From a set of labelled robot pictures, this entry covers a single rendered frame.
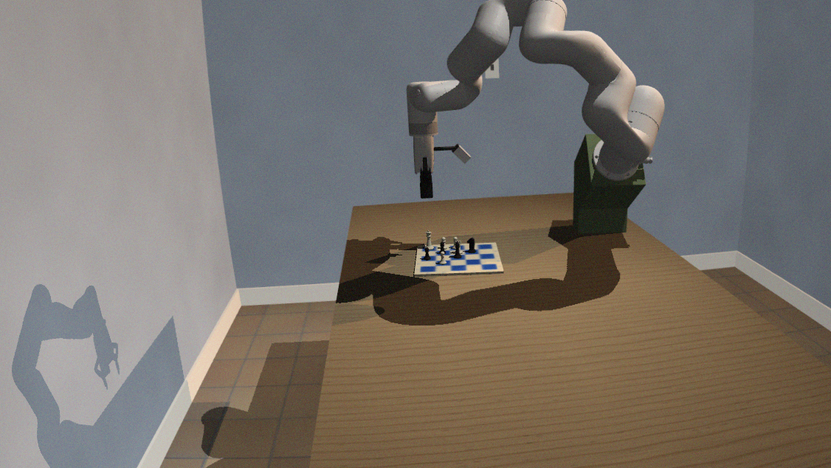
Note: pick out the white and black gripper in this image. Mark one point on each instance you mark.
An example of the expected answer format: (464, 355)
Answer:
(423, 149)

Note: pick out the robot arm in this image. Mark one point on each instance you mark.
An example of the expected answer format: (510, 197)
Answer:
(612, 97)

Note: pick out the blue and white chessboard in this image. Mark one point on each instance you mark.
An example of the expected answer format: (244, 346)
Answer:
(486, 260)

